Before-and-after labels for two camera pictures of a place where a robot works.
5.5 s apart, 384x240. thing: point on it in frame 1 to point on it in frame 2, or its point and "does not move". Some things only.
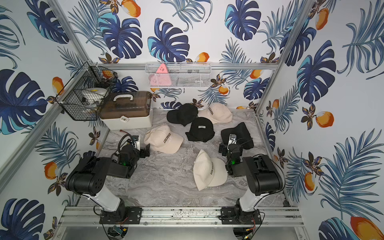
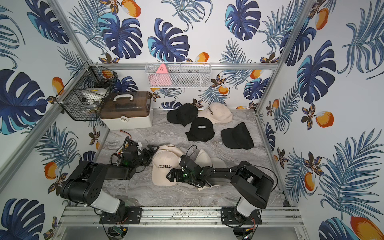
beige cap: (162, 139) to (166, 158)
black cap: (243, 138) does not move
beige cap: (217, 112) does not move
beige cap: (208, 171) does not move
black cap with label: (201, 129) does not move
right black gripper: (223, 149) to (178, 175)
